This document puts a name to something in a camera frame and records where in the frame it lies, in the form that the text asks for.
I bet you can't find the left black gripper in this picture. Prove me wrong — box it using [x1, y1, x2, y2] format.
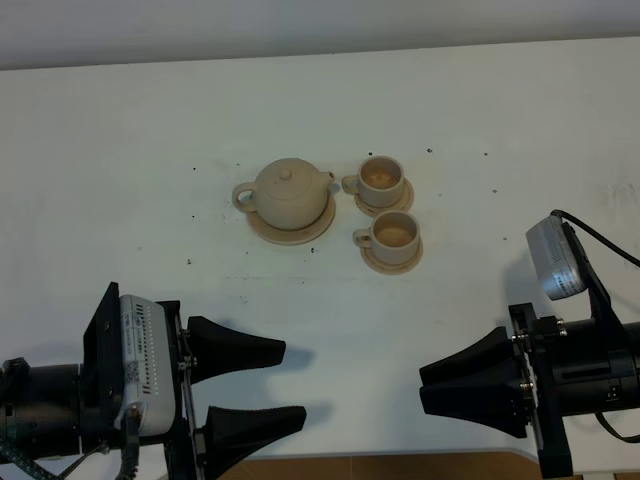
[158, 300, 306, 479]

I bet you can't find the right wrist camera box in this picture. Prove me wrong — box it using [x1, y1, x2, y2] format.
[526, 215, 587, 301]

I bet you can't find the far brown teacup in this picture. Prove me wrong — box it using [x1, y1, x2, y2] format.
[341, 155, 405, 208]

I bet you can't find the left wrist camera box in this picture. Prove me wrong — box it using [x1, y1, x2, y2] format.
[114, 295, 176, 437]

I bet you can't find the near cup saucer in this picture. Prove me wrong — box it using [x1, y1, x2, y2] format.
[360, 241, 423, 275]

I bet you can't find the right camera cable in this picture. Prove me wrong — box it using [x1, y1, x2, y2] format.
[559, 210, 640, 269]

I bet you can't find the brown clay teapot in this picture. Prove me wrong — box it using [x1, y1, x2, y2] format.
[232, 158, 335, 231]

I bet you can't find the brown teacup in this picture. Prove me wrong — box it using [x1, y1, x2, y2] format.
[341, 155, 405, 208]
[352, 210, 421, 267]

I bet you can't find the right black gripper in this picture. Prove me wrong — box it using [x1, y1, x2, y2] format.
[419, 303, 573, 477]

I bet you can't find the far cup saucer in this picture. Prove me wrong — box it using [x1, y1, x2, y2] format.
[354, 179, 414, 217]

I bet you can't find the near brown teacup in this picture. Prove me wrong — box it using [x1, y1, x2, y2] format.
[352, 210, 421, 267]

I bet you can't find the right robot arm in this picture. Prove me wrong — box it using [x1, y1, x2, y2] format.
[419, 304, 639, 479]

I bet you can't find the teapot saucer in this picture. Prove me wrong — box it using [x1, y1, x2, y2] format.
[246, 195, 336, 246]

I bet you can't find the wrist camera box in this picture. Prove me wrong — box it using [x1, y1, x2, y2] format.
[526, 215, 587, 301]
[114, 295, 176, 437]

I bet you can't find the cup saucer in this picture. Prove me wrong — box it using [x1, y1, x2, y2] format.
[360, 241, 423, 275]
[354, 179, 414, 217]

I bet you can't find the left braided cable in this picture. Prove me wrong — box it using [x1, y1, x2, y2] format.
[0, 434, 51, 480]

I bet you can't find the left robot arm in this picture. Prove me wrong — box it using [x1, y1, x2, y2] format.
[1, 284, 307, 479]

